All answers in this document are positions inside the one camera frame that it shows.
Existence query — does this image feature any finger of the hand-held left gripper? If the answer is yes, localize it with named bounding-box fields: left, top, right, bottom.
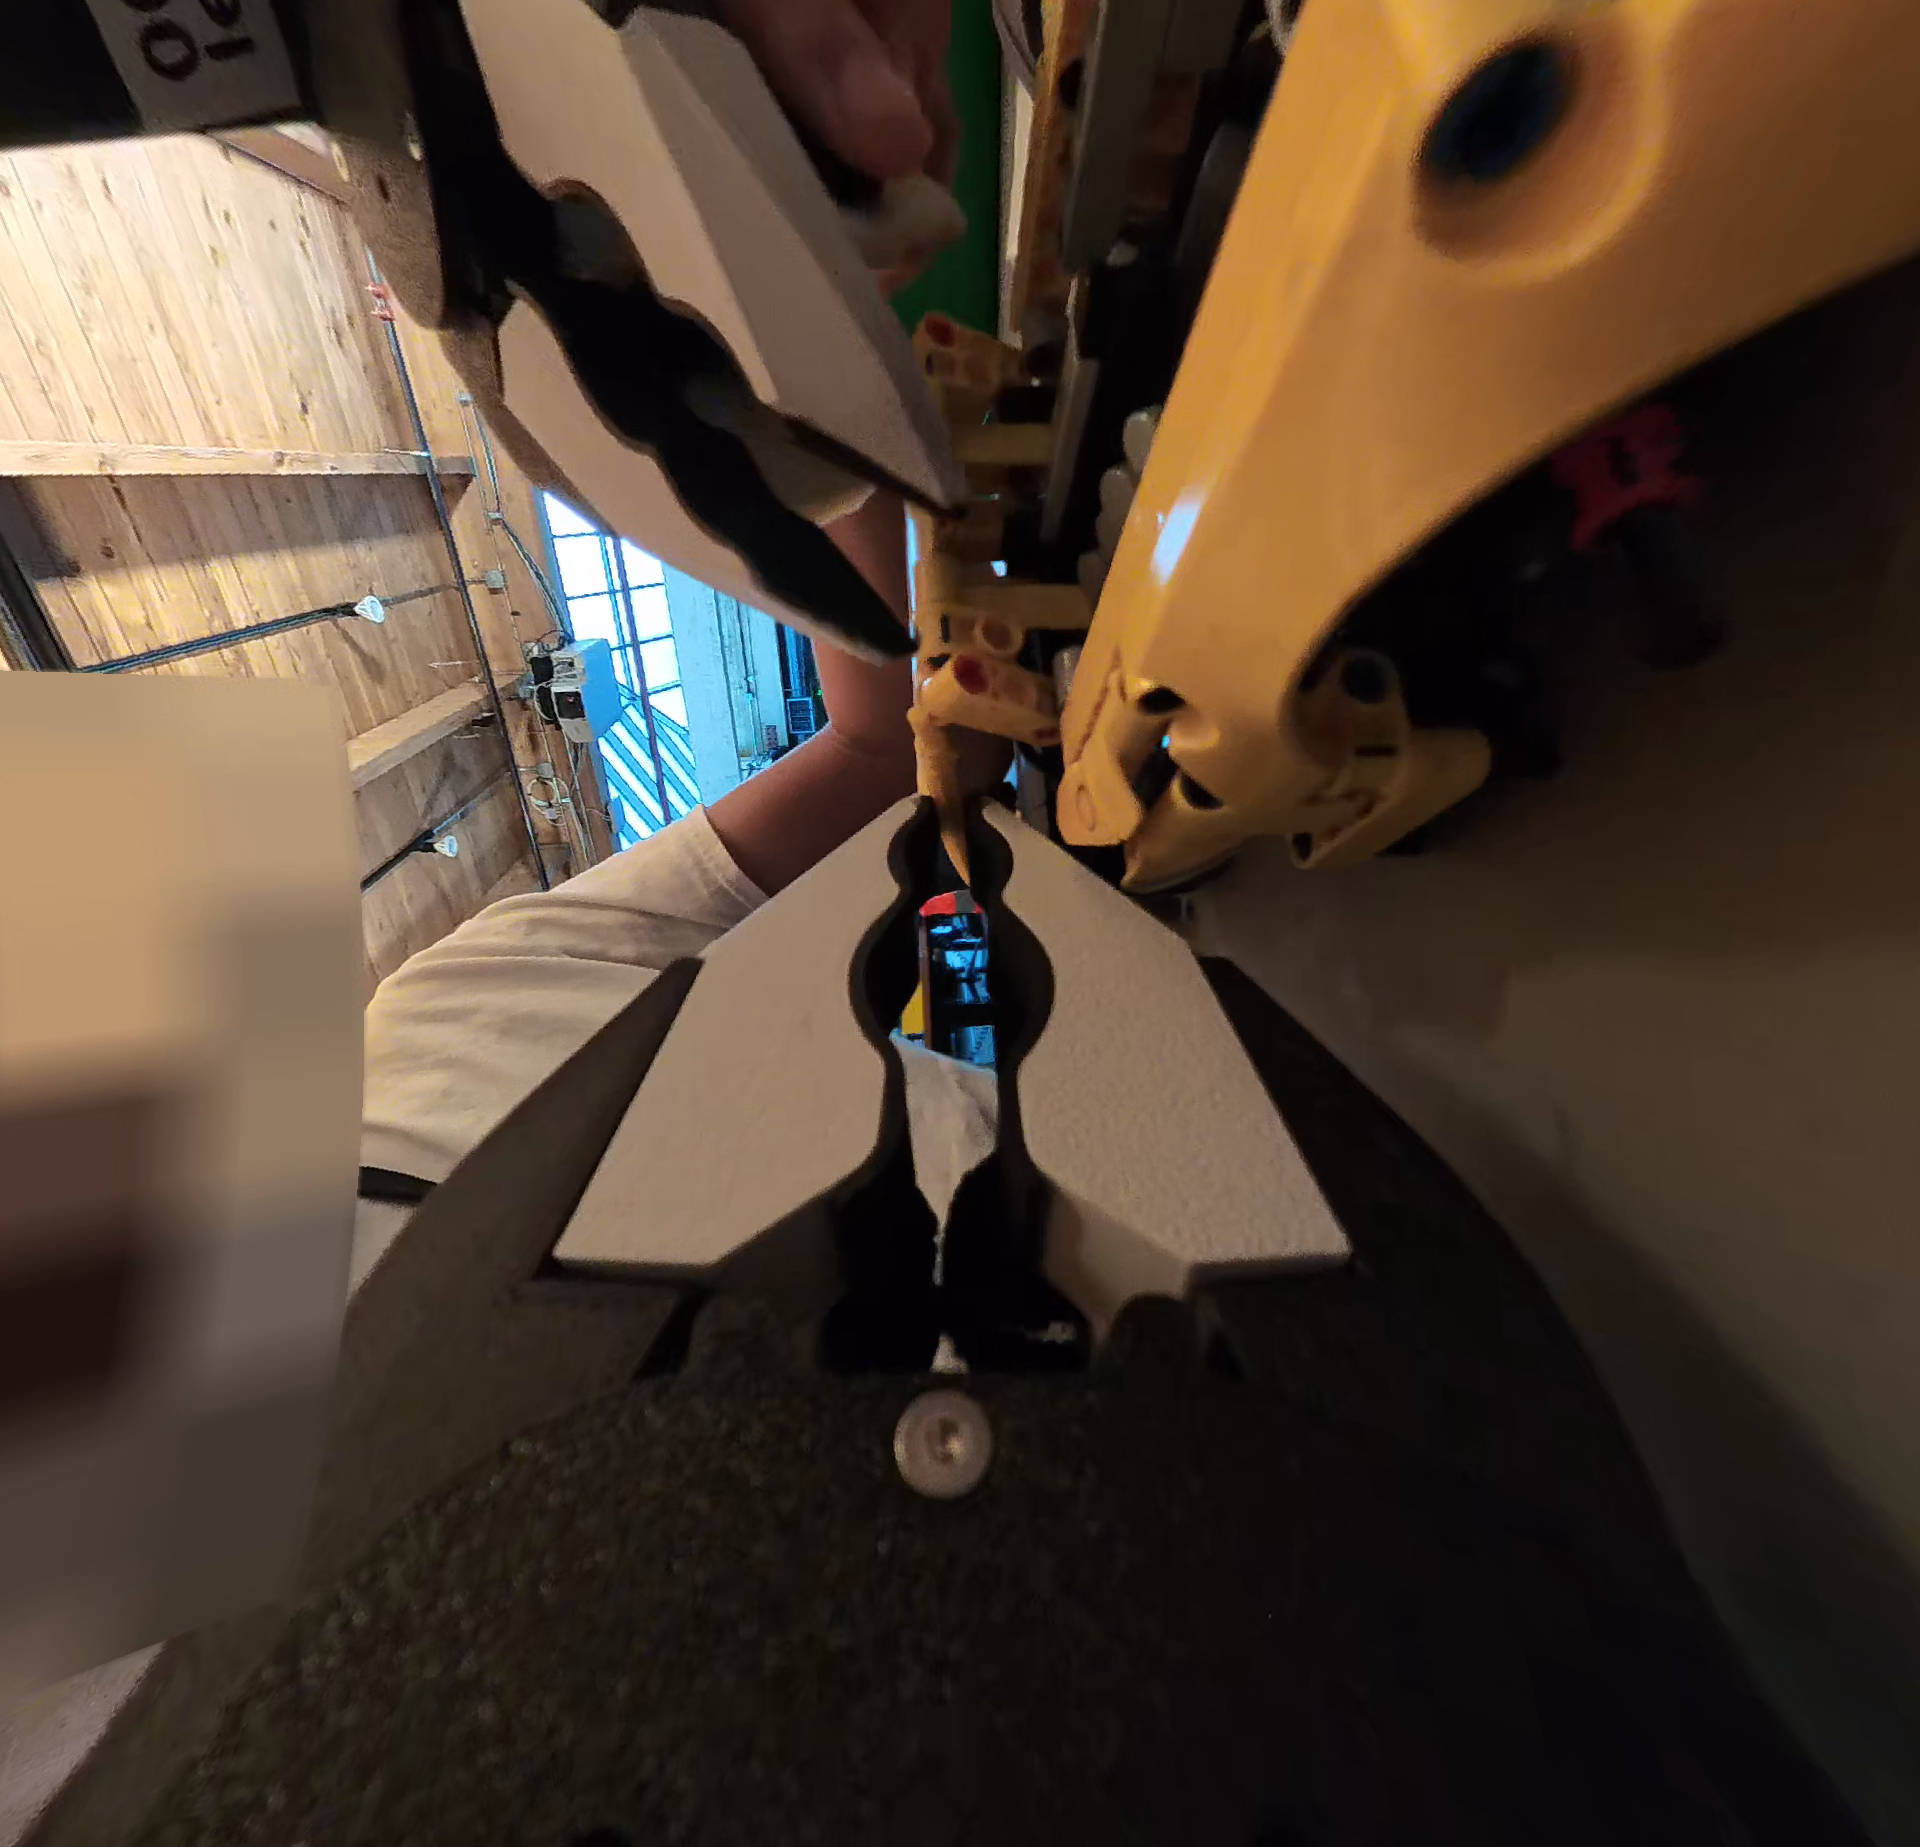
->
left=449, top=0, right=965, bottom=517
left=494, top=287, right=920, bottom=667

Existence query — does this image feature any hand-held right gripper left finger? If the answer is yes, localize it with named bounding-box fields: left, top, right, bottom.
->
left=552, top=793, right=943, bottom=1332

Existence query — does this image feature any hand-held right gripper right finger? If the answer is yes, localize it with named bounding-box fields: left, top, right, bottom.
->
left=947, top=801, right=1355, bottom=1334

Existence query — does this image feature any person's left hand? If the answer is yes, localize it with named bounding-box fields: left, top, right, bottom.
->
left=695, top=0, right=965, bottom=205

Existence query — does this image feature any green box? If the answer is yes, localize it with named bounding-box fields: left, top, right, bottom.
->
left=876, top=0, right=1003, bottom=341

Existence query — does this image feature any yellow toy brick model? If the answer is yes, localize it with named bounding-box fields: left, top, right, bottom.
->
left=905, top=0, right=1920, bottom=895

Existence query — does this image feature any person's left forearm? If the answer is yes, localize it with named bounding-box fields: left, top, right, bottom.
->
left=701, top=497, right=1037, bottom=901

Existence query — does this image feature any grey electrical box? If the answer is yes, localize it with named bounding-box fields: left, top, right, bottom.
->
left=523, top=639, right=620, bottom=741

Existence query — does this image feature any window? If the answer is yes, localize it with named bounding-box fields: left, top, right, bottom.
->
left=540, top=491, right=823, bottom=847

